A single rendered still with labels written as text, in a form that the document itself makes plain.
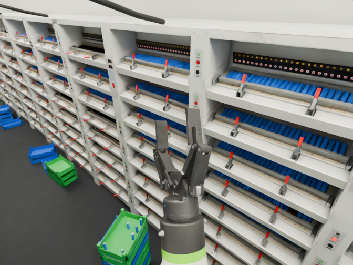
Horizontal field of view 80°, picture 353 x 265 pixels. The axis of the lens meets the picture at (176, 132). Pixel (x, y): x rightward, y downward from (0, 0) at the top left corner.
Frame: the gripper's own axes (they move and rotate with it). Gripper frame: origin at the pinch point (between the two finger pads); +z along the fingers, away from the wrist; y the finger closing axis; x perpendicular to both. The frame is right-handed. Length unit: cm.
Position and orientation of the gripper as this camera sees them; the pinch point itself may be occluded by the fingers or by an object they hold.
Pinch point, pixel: (175, 120)
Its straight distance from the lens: 46.9
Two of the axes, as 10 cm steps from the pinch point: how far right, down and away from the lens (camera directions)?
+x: -8.6, 0.0, -5.2
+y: 5.1, -1.2, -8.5
